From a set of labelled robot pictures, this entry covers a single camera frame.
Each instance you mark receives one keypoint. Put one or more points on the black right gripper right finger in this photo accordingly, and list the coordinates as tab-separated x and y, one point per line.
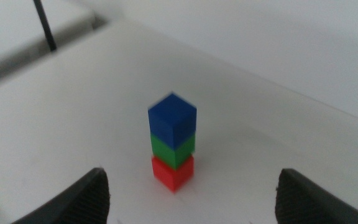
303	202

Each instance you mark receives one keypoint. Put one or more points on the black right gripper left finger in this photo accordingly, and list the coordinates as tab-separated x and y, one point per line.
82	202

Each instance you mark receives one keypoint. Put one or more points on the red cube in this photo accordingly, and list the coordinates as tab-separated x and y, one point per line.
172	175

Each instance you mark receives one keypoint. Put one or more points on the green cube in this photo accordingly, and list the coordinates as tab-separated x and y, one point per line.
171	152

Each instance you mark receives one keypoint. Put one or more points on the blue cube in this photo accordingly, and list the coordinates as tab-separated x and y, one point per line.
171	119

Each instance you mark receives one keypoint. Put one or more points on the thin black rod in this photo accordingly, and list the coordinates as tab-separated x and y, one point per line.
45	28

